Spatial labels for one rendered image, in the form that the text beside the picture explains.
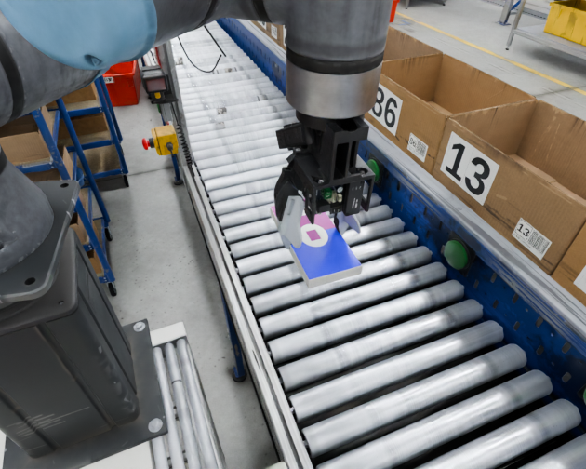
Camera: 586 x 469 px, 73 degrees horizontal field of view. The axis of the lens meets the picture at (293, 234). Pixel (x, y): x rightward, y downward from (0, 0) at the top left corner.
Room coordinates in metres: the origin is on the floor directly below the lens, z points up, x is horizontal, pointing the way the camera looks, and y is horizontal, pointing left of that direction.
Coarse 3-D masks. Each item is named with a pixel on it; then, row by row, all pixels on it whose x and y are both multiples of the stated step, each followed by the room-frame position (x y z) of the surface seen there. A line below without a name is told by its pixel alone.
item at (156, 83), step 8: (144, 72) 1.09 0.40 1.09; (152, 72) 1.09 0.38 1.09; (160, 72) 1.09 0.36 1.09; (144, 80) 1.05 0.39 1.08; (152, 80) 1.06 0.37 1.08; (160, 80) 1.06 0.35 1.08; (144, 88) 1.07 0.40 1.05; (152, 88) 1.05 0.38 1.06; (160, 88) 1.06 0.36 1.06; (152, 96) 1.11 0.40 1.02; (160, 96) 1.10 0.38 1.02
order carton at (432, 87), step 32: (384, 64) 1.29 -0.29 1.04; (416, 64) 1.34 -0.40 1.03; (448, 64) 1.34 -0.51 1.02; (416, 96) 1.02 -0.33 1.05; (448, 96) 1.30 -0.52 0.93; (480, 96) 1.18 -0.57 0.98; (512, 96) 1.08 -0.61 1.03; (384, 128) 1.13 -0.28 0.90; (416, 128) 1.00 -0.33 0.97; (416, 160) 0.97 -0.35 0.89
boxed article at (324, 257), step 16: (272, 208) 0.47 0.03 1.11; (304, 224) 0.44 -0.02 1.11; (320, 224) 0.44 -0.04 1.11; (304, 240) 0.40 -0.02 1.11; (320, 240) 0.40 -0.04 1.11; (336, 240) 0.40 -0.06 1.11; (304, 256) 0.37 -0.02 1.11; (320, 256) 0.37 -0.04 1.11; (336, 256) 0.37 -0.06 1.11; (352, 256) 0.37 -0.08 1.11; (304, 272) 0.34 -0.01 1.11; (320, 272) 0.34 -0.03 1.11; (336, 272) 0.34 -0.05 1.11; (352, 272) 0.35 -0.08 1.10
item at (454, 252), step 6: (450, 246) 0.69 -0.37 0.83; (456, 246) 0.67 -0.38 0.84; (462, 246) 0.67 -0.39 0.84; (450, 252) 0.68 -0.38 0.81; (456, 252) 0.66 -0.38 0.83; (462, 252) 0.65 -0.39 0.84; (450, 258) 0.67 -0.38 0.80; (456, 258) 0.66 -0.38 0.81; (462, 258) 0.65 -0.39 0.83; (450, 264) 0.67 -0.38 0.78; (456, 264) 0.65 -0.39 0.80; (462, 264) 0.64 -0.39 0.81
